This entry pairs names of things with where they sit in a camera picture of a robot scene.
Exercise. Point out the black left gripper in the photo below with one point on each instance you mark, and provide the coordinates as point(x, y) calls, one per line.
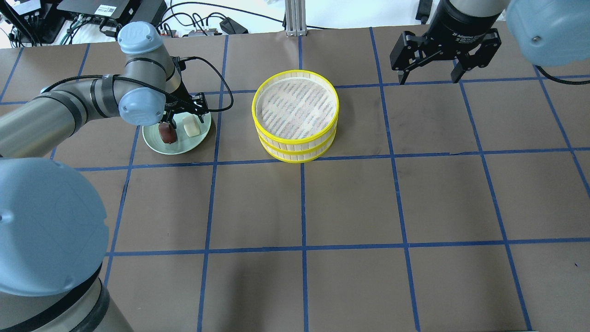
point(182, 109)

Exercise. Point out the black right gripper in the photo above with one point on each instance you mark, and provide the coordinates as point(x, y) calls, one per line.
point(455, 24)

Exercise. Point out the white bun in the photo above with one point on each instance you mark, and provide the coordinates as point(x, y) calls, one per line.
point(191, 125)

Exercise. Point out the brown bun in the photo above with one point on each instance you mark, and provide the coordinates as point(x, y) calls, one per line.
point(167, 133)

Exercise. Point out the yellow steamer layer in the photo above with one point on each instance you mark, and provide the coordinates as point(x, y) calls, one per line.
point(298, 152)
point(295, 106)

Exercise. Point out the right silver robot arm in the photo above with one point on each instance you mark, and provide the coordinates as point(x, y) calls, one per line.
point(549, 33)

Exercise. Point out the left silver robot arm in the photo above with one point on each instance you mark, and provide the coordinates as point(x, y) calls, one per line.
point(55, 230)

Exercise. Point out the light green plate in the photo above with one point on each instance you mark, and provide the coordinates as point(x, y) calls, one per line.
point(184, 144)

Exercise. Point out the black power adapter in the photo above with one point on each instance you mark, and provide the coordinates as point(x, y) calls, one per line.
point(231, 27)

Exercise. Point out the black electronics box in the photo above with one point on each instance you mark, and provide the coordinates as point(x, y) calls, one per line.
point(115, 12)

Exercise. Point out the aluminium frame post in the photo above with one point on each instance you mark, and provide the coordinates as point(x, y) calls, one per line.
point(295, 18)

